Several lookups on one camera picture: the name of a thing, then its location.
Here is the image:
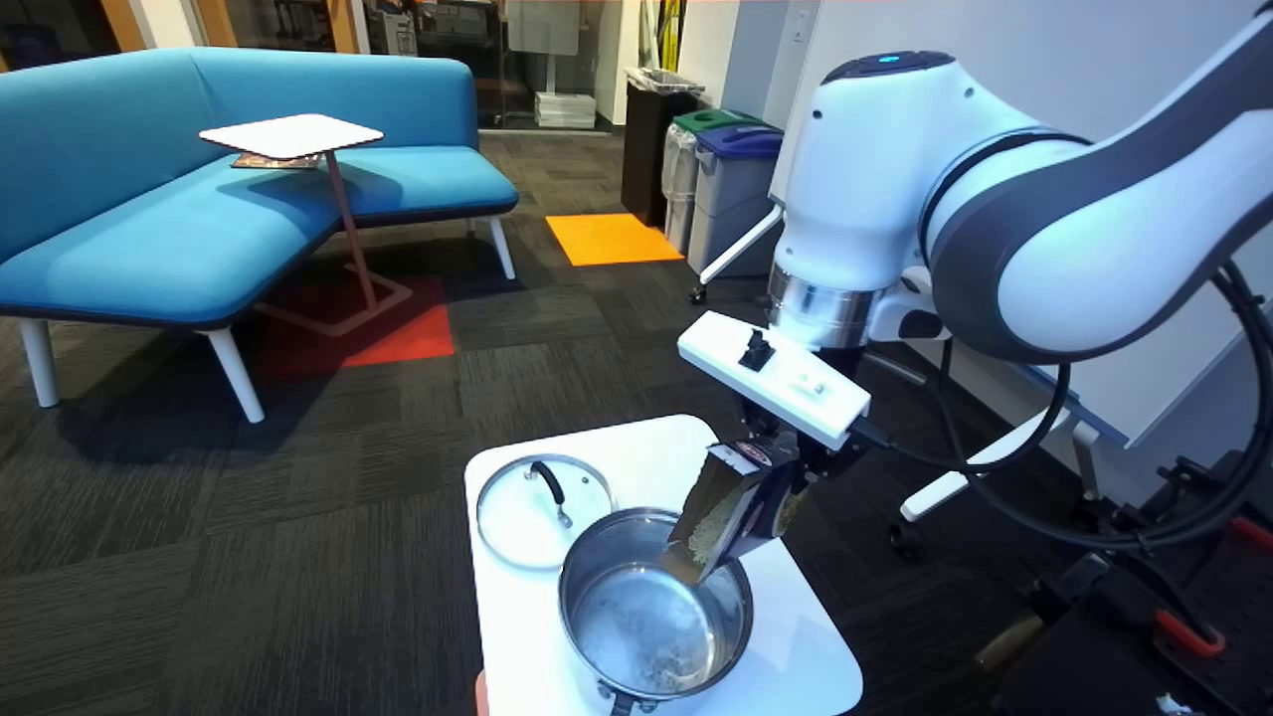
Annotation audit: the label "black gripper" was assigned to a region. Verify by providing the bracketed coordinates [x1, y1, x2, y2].
[719, 411, 839, 543]

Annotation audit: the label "glass pot lid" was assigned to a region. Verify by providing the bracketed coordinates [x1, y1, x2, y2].
[472, 448, 615, 576]

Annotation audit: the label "blue lid waste bin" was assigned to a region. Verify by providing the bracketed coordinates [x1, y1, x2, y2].
[684, 118, 786, 284]

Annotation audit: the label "green lid waste bin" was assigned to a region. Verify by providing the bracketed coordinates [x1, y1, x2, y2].
[655, 106, 758, 254]

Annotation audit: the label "white storage box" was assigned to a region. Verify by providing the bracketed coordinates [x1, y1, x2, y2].
[532, 89, 605, 132]

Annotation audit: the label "black waste bin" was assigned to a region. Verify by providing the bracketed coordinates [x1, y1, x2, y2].
[615, 71, 708, 232]

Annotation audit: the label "white rolling whiteboard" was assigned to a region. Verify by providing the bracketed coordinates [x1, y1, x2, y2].
[687, 0, 1273, 528]

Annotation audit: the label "blue sofa white legs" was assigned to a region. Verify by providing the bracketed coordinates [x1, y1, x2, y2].
[0, 44, 525, 429]

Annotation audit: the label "white side table orange frame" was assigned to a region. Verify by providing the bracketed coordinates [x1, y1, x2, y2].
[194, 106, 419, 344]
[456, 411, 867, 716]

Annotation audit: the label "silver pot with handle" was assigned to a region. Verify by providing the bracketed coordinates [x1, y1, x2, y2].
[554, 507, 754, 716]

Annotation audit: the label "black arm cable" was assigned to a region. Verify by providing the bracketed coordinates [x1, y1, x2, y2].
[912, 254, 1273, 561]

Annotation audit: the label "red handled clamp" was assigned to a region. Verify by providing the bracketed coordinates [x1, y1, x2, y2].
[1148, 606, 1229, 666]

